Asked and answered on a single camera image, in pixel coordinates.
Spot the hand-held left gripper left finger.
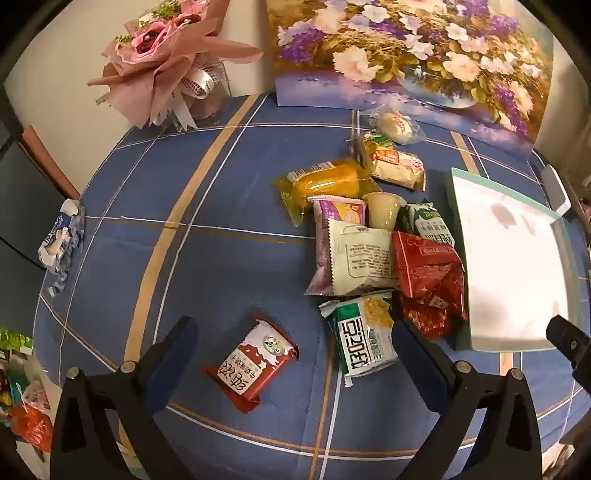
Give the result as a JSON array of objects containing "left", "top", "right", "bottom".
[{"left": 50, "top": 316, "right": 199, "bottom": 480}]

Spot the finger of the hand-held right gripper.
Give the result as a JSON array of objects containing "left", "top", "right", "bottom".
[{"left": 546, "top": 315, "right": 591, "bottom": 384}]

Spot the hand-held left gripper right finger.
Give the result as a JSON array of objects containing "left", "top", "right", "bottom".
[{"left": 392, "top": 318, "right": 543, "bottom": 480}]

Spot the green and white corn packet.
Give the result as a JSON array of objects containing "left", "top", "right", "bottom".
[{"left": 318, "top": 295, "right": 400, "bottom": 388}]

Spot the red and white snack packet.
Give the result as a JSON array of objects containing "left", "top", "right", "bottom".
[{"left": 202, "top": 316, "right": 300, "bottom": 414}]

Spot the white tray with green rim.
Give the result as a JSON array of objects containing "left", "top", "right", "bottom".
[{"left": 445, "top": 167, "right": 585, "bottom": 354}]

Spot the cream white snack packet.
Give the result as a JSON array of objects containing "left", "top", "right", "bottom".
[{"left": 327, "top": 218, "right": 400, "bottom": 296}]

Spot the dark green snack packet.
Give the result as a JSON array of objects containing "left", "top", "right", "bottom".
[{"left": 397, "top": 200, "right": 455, "bottom": 250}]

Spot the purple roll cake packet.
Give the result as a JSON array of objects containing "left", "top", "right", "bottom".
[{"left": 305, "top": 196, "right": 368, "bottom": 296}]

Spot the yellow cake packet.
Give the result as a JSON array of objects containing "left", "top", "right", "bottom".
[{"left": 272, "top": 158, "right": 382, "bottom": 227}]

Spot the pale jelly cup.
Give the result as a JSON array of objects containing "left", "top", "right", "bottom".
[{"left": 362, "top": 191, "right": 407, "bottom": 232}]

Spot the orange snack bag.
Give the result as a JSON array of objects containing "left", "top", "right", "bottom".
[{"left": 9, "top": 376, "right": 54, "bottom": 455}]

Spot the green snack bag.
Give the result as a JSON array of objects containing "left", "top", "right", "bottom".
[{"left": 0, "top": 327, "right": 34, "bottom": 358}]

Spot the white plastic box device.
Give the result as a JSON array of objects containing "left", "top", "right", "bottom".
[{"left": 538, "top": 164, "right": 573, "bottom": 215}]

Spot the blue and white tissue pack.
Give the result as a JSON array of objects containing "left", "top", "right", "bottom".
[{"left": 38, "top": 198, "right": 86, "bottom": 296}]

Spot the orange and white snack packet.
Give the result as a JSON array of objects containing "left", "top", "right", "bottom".
[{"left": 369, "top": 148, "right": 426, "bottom": 192}]

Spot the small green and yellow packet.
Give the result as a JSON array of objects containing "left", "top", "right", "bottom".
[{"left": 355, "top": 131, "right": 395, "bottom": 167}]

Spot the round pastry in clear wrapper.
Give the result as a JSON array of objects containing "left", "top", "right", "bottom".
[{"left": 360, "top": 108, "right": 428, "bottom": 146}]

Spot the flower painting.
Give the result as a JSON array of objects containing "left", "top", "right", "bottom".
[{"left": 267, "top": 0, "right": 555, "bottom": 144}]

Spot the pink flower bouquet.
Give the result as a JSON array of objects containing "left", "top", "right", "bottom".
[{"left": 87, "top": 0, "right": 265, "bottom": 132}]

